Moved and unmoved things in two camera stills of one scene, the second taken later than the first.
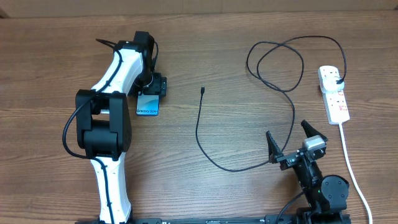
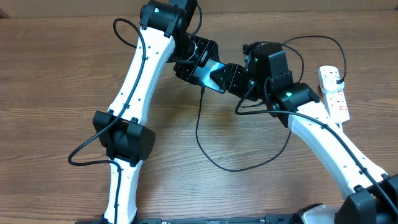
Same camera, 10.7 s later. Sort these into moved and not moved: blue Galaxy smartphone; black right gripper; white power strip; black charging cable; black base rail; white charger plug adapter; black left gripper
Moved: black left gripper; blue Galaxy smartphone; black right gripper
Not moved: black charging cable; black base rail; white power strip; white charger plug adapter
